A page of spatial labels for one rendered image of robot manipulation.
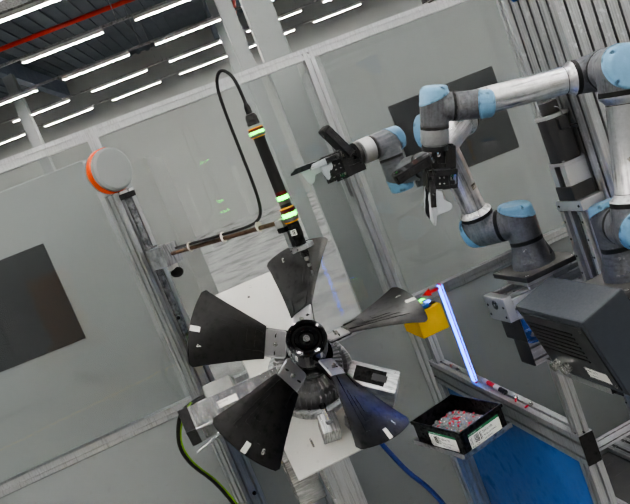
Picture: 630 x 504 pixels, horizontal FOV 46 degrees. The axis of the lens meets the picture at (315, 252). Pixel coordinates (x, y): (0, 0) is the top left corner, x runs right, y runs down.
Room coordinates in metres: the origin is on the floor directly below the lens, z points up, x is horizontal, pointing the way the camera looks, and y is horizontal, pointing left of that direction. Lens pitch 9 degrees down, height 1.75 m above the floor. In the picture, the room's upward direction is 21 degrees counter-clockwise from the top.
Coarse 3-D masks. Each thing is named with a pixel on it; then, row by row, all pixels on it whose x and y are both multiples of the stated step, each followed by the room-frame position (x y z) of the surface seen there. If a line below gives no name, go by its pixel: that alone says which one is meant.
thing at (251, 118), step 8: (248, 104) 2.11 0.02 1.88; (248, 112) 2.10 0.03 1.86; (248, 120) 2.10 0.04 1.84; (256, 120) 2.10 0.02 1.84; (288, 224) 2.10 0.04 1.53; (296, 224) 2.10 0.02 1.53; (296, 232) 2.09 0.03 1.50; (296, 240) 2.10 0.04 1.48; (304, 240) 2.10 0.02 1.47; (304, 256) 2.10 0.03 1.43
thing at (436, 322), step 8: (432, 304) 2.43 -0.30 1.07; (440, 304) 2.41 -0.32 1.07; (432, 312) 2.40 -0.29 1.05; (440, 312) 2.41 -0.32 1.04; (432, 320) 2.40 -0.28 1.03; (440, 320) 2.40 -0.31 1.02; (408, 328) 2.51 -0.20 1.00; (416, 328) 2.42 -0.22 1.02; (424, 328) 2.39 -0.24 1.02; (432, 328) 2.40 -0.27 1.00; (440, 328) 2.40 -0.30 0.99; (424, 336) 2.39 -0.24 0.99
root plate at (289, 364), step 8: (288, 360) 2.04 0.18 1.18; (280, 368) 2.02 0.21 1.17; (288, 368) 2.04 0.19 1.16; (296, 368) 2.05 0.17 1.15; (280, 376) 2.01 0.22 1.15; (288, 376) 2.03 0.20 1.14; (296, 376) 2.05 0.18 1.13; (304, 376) 2.06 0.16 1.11; (288, 384) 2.03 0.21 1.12; (296, 384) 2.04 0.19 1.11
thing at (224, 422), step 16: (272, 384) 1.99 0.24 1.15; (240, 400) 1.94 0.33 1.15; (256, 400) 1.96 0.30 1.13; (272, 400) 1.98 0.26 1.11; (288, 400) 2.01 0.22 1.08; (224, 416) 1.92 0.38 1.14; (240, 416) 1.93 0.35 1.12; (256, 416) 1.94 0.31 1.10; (272, 416) 1.96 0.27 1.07; (288, 416) 1.99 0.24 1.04; (224, 432) 1.90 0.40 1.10; (240, 432) 1.91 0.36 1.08; (256, 432) 1.93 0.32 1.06; (272, 432) 1.95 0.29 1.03; (240, 448) 1.90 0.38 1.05; (256, 448) 1.91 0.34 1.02; (272, 448) 1.93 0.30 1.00; (272, 464) 1.91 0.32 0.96
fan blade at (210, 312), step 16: (208, 304) 2.16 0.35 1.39; (224, 304) 2.14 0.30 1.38; (192, 320) 2.16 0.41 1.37; (208, 320) 2.15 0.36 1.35; (224, 320) 2.13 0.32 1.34; (240, 320) 2.12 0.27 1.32; (256, 320) 2.11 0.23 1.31; (192, 336) 2.15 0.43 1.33; (208, 336) 2.14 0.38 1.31; (224, 336) 2.13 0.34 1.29; (240, 336) 2.12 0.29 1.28; (256, 336) 2.11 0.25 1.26; (192, 352) 2.14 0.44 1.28; (208, 352) 2.14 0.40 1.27; (224, 352) 2.13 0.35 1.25; (240, 352) 2.13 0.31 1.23; (256, 352) 2.12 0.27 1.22
